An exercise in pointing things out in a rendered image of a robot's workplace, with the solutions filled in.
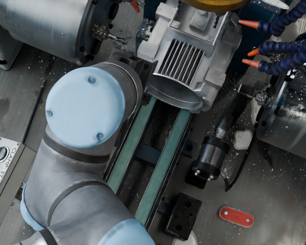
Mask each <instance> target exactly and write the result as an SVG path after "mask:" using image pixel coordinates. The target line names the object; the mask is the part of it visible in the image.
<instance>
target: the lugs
mask: <svg viewBox="0 0 306 245"><path fill-rule="evenodd" d="M172 1H173V2H174V3H175V4H176V5H178V4H179V3H178V0H172ZM239 19H240V18H239V17H238V16H237V14H236V13H235V12H230V15H229V17H228V20H227V22H226V23H227V24H228V25H229V26H230V27H234V26H237V24H238V22H239ZM209 91H210V87H209V86H208V85H207V84H206V83H204V82H197V84H196V87H195V89H194V92H196V93H197V94H198V95H199V96H201V97H207V95H208V93H209ZM188 111H190V112H191V113H195V114H199V113H200V110H198V109H197V110H189V109H188Z"/></svg>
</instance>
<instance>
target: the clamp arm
mask: <svg viewBox="0 0 306 245"><path fill-rule="evenodd" d="M255 93H256V88H254V87H251V86H248V85H246V84H244V83H241V84H240V85H239V87H238V89H237V90H236V92H235V94H234V96H233V98H232V99H231V101H230V103H229V104H228V106H227V108H226V109H225V111H224V112H223V114H222V116H221V117H220V119H219V121H218V122H217V124H216V127H215V131H216V132H218V129H219V133H222V131H224V132H223V134H224V135H227V134H228V133H229V131H230V130H231V128H232V127H233V126H234V124H235V123H236V122H237V120H238V119H239V117H240V116H241V115H242V113H243V112H244V110H245V109H246V108H247V106H248V105H249V103H250V102H251V101H252V99H253V98H254V96H255Z"/></svg>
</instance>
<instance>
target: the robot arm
mask: <svg viewBox="0 0 306 245"><path fill-rule="evenodd" d="M121 48H122V46H116V47H113V49H112V52H111V55H110V58H109V60H108V61H104V62H101V63H98V64H95V65H92V66H89V67H83V68H78V69H75V70H72V71H70V72H69V73H67V74H66V75H64V76H63V77H62V78H61V79H60V80H59V81H58V82H57V83H56V84H55V85H54V86H53V87H52V89H51V90H50V92H49V95H48V97H47V101H46V118H47V122H48V124H47V127H46V130H45V133H44V136H43V138H42V141H41V144H40V147H39V149H38V152H37V155H36V158H35V161H34V164H33V167H32V170H31V173H30V176H29V179H28V181H27V183H26V184H25V186H24V189H23V192H22V201H21V204H20V210H21V214H22V216H23V218H24V220H25V221H26V223H27V224H28V225H30V226H31V227H33V229H34V230H36V231H37V232H36V233H35V234H34V235H33V236H32V237H30V238H28V239H26V240H24V241H22V242H19V243H17V244H15V245H155V243H154V241H153V239H152V238H151V237H150V235H149V234H148V233H147V231H146V228H145V226H144V225H143V224H142V223H141V222H140V221H139V220H137V219H136V218H135V217H134V216H133V215H132V213H131V212H130V211H129V210H128V209H127V208H126V206H125V205H124V204H123V203H122V202H121V200H120V199H119V198H118V197H117V196H116V195H115V193H114V192H113V190H112V189H111V188H110V186H109V185H108V184H107V183H106V182H105V181H104V180H103V178H102V175H103V173H104V170H105V168H106V165H107V163H108V160H109V157H110V155H111V153H112V150H113V147H120V145H121V143H122V141H123V139H124V137H125V132H126V127H127V122H128V118H129V117H130V116H131V115H132V114H133V113H134V112H135V111H136V110H137V108H138V107H140V106H141V105H144V106H146V105H148V104H149V102H150V100H151V97H152V96H151V95H148V94H147V92H148V88H147V83H148V80H149V78H150V76H151V75H152V74H153V73H154V71H155V68H156V66H157V63H158V60H156V61H154V62H150V61H147V60H145V59H142V58H140V57H137V56H135V52H132V51H129V50H127V49H124V50H121ZM116 52H117V53H116Z"/></svg>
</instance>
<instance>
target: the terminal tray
mask: <svg viewBox="0 0 306 245"><path fill-rule="evenodd" d="M177 10H178V8H177V9H176V11H177ZM176 11H175V13H174V15H173V17H172V19H171V21H170V24H169V26H168V29H167V35H166V39H167V40H166V41H169V42H171V40H172V38H173V42H175V41H176V40H177V43H180V41H181V44H182V45H183V44H184V42H185V46H188V44H189V47H190V48H191V47H192V46H193V49H194V50H195V49H196V48H197V51H198V52H199V51H200V50H201V54H203V53H204V52H205V53H204V56H206V57H207V58H208V59H209V57H212V54H213V52H214V50H215V47H216V45H217V42H218V40H219V38H220V36H221V33H222V31H223V29H224V27H225V24H226V22H227V20H228V17H229V15H230V12H231V11H229V12H227V13H226V15H224V16H222V17H220V18H219V21H218V24H217V27H216V28H213V26H214V25H215V24H214V23H215V21H216V17H217V16H216V14H215V13H214V12H207V11H202V10H199V9H196V8H194V7H192V6H190V5H188V4H186V3H185V2H183V1H182V2H181V7H180V13H179V14H177V12H176ZM175 22H176V23H177V24H178V25H177V26H174V23H175ZM209 37H212V38H213V39H212V40H209V39H208V38H209Z"/></svg>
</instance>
